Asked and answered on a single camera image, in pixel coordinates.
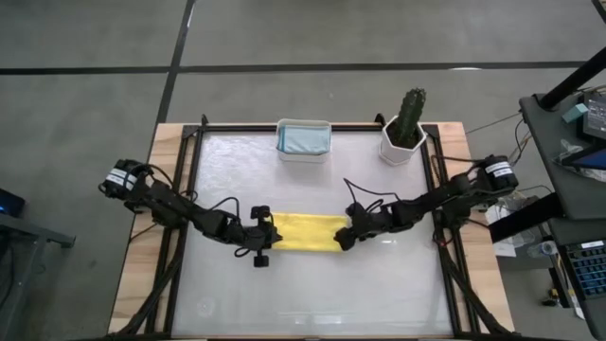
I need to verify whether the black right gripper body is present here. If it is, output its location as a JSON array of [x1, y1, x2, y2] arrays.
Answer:
[[348, 206, 397, 236]]

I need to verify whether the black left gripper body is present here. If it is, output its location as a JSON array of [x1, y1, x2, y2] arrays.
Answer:
[[231, 220, 276, 268]]

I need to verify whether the yellow microfiber towel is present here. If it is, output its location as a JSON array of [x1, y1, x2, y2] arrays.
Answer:
[[270, 211, 350, 253]]

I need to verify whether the light blue microfiber towel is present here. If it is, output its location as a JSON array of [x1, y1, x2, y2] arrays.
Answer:
[[276, 123, 331, 156]]

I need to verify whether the white hexagonal plant pot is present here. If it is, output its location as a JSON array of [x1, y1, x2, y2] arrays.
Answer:
[[379, 115, 428, 167]]

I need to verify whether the white plastic bin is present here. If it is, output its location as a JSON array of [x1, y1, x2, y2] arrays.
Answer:
[[276, 117, 333, 165]]

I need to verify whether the white paper sheet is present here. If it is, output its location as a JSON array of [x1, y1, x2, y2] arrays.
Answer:
[[485, 203, 525, 260]]

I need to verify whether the black desk leg bar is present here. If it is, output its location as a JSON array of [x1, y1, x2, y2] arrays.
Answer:
[[487, 191, 565, 245]]

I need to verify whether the clear plastic bottle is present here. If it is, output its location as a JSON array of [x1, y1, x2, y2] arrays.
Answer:
[[526, 240, 561, 260]]

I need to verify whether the grey side desk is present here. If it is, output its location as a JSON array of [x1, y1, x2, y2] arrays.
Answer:
[[518, 92, 606, 222]]

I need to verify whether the backlit keyboard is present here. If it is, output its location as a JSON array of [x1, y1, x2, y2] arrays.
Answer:
[[562, 239, 606, 300]]

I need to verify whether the blue tablet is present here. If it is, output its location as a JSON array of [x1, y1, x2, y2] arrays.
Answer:
[[561, 143, 606, 171]]

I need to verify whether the grey metal table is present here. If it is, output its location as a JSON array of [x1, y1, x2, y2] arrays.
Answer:
[[0, 211, 77, 341]]

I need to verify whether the teal box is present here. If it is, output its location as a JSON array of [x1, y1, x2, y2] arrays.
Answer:
[[561, 102, 590, 125]]

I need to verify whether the black pole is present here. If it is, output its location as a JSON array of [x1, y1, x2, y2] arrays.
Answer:
[[539, 45, 606, 111]]

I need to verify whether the black electronic device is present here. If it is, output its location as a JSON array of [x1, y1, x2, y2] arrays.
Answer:
[[581, 91, 606, 142]]

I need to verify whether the black device with blue light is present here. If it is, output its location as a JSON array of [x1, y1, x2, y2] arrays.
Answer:
[[0, 188, 27, 219]]

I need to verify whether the black right camera cable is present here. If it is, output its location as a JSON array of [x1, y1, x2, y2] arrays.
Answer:
[[343, 177, 402, 210]]

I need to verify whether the black camera cable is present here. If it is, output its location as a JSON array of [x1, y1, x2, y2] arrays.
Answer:
[[343, 177, 402, 210], [207, 195, 243, 224]]

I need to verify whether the black left camera cable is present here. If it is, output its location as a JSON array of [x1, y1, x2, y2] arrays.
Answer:
[[207, 195, 243, 224]]

